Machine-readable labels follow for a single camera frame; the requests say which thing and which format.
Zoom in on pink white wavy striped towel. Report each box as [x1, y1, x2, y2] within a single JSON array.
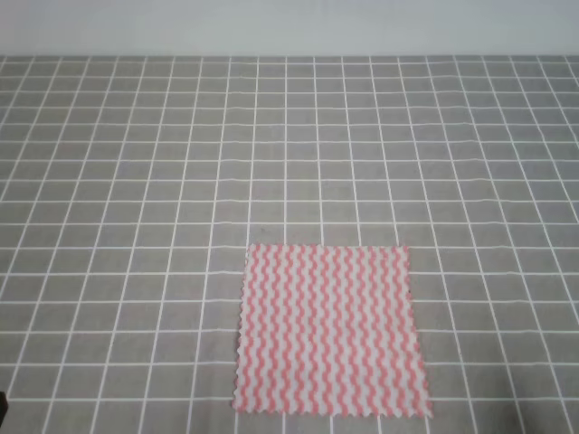
[[233, 244, 432, 418]]

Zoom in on grey checked tablecloth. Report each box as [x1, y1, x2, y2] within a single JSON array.
[[1, 55, 578, 433]]

